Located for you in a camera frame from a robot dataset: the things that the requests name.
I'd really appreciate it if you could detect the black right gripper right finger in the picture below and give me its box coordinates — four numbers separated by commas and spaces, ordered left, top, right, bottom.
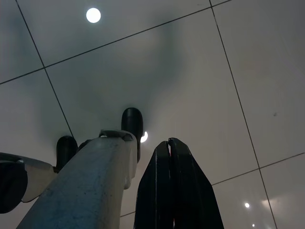
169, 137, 224, 229

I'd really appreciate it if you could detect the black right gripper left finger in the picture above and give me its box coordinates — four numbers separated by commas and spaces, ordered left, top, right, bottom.
133, 140, 176, 229

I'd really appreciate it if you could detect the silver robot right leg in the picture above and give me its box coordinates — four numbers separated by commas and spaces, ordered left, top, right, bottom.
16, 130, 140, 229

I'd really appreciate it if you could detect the black robot right foot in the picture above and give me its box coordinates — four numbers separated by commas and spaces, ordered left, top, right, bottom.
121, 107, 144, 144

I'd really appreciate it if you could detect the black robot foot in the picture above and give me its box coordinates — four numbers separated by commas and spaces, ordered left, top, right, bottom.
56, 135, 79, 171
121, 107, 144, 144

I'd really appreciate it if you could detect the black robot left foot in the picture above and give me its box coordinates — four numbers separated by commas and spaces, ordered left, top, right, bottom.
56, 135, 79, 171

